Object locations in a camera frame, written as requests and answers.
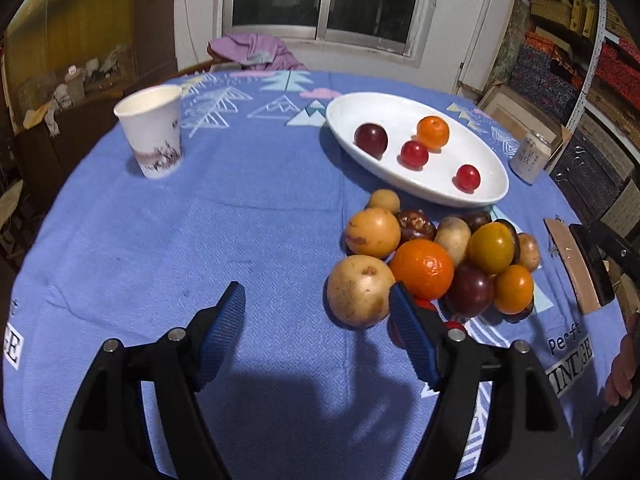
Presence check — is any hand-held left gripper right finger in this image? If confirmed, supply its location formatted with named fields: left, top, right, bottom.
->
left=388, top=281, right=587, bottom=480

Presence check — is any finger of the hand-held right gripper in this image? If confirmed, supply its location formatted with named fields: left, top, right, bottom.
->
left=592, top=220, right=640, bottom=273

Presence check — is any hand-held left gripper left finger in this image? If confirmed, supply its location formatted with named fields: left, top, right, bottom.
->
left=51, top=281, right=247, bottom=480

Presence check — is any large orange mandarin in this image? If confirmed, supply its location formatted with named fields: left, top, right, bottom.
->
left=389, top=238, right=455, bottom=301

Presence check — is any large tan potato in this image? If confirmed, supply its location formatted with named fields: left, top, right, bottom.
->
left=326, top=254, right=397, bottom=329

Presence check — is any dark purple plum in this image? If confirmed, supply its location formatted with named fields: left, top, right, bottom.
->
left=444, top=263, right=496, bottom=320
left=354, top=123, right=389, bottom=158

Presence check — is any small tan potato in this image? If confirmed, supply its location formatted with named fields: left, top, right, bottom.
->
left=367, top=189, right=402, bottom=213
left=516, top=232, right=542, bottom=273

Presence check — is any dark brown water chestnut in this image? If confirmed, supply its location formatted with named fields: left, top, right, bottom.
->
left=495, top=219, right=522, bottom=265
left=460, top=210, right=493, bottom=233
left=397, top=209, right=437, bottom=243

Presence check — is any orange brown spotted pear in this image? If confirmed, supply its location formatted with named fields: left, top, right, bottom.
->
left=343, top=207, right=402, bottom=260

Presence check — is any yellow orange plum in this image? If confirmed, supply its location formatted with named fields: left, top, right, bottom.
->
left=468, top=222, right=516, bottom=276

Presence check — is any white oval plate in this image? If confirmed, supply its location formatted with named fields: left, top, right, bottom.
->
left=326, top=92, right=510, bottom=208

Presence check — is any person's right hand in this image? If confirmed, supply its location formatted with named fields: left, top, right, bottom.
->
left=604, top=331, right=640, bottom=407

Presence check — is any rose gold wallet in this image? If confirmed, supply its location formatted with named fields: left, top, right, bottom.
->
left=544, top=217, right=603, bottom=316

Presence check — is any stack of dark embossed boxes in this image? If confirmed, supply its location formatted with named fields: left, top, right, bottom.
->
left=550, top=125, right=640, bottom=241

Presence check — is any blue printed tablecloth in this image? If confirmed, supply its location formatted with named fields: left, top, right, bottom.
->
left=2, top=71, right=631, bottom=480

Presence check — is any white drink can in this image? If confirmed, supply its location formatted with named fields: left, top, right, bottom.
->
left=510, top=131, right=552, bottom=185

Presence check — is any stack of red blue boxes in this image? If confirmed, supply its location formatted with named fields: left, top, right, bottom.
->
left=512, top=30, right=640, bottom=131

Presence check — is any white metal shelf rack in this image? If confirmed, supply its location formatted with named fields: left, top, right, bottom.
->
left=567, top=0, right=640, bottom=126

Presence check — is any white printed paper cup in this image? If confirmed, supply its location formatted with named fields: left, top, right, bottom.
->
left=113, top=85, right=185, bottom=180

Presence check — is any green patterned panel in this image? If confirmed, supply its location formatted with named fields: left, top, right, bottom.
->
left=490, top=0, right=532, bottom=92

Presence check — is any white board panel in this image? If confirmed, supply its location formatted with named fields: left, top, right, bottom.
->
left=462, top=0, right=497, bottom=96

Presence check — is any purple garment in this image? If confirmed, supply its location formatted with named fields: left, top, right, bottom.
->
left=207, top=33, right=308, bottom=72

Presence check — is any wooden glass cabinet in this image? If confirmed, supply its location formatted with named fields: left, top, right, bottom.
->
left=2, top=0, right=179, bottom=133

